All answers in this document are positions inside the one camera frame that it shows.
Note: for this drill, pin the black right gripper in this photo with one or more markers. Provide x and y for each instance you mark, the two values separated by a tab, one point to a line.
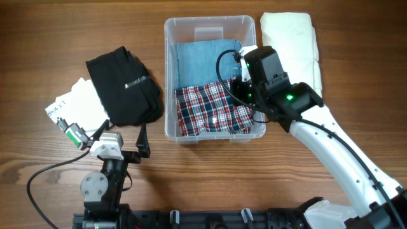
238	85

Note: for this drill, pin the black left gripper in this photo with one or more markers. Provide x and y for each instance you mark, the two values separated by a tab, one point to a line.
143	147

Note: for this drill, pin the red navy plaid shirt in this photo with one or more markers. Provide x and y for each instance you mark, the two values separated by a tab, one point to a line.
210	108

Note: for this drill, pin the black garment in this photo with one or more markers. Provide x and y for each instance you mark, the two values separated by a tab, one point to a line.
125	88

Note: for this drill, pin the white printed t-shirt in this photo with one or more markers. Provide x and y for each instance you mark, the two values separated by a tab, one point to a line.
81	105

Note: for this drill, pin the blue denim jeans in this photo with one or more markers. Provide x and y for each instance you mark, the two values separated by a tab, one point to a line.
196	62

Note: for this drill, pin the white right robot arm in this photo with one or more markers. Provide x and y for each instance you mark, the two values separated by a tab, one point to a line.
376	199

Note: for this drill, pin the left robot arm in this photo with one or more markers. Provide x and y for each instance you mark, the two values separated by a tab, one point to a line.
102	190

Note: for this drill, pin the folded cream cloth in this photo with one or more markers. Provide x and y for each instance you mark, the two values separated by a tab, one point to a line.
293	37

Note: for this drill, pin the clear plastic storage bin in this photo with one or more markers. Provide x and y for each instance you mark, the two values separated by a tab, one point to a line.
190	29

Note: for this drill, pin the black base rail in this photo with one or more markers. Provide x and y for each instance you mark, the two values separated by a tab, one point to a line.
245	218

